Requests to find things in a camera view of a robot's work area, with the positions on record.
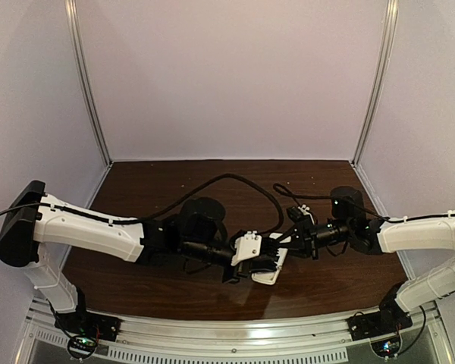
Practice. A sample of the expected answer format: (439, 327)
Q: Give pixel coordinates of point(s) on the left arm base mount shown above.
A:
(84, 331)

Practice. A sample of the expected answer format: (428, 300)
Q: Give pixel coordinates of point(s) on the aluminium frame post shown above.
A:
(85, 84)
(384, 57)

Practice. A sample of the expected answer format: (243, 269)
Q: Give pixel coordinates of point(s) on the left aluminium frame post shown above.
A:
(85, 84)

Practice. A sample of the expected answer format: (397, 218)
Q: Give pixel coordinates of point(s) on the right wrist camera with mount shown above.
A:
(301, 213)

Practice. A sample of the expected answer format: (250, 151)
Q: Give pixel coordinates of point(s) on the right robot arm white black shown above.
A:
(372, 234)

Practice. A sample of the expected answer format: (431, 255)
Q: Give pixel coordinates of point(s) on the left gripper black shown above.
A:
(237, 271)

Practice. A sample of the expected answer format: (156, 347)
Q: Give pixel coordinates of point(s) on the white remote control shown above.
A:
(270, 278)

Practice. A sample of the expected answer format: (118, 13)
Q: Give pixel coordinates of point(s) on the curved aluminium front rail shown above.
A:
(315, 339)

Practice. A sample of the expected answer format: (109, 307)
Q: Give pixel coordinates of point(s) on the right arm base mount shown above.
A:
(382, 328)

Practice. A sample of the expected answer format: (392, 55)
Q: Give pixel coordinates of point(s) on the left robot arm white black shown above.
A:
(196, 232)

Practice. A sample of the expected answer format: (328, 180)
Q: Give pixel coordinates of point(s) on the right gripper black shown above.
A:
(309, 240)

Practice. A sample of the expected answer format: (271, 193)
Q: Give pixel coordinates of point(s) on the right aluminium frame post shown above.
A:
(384, 57)

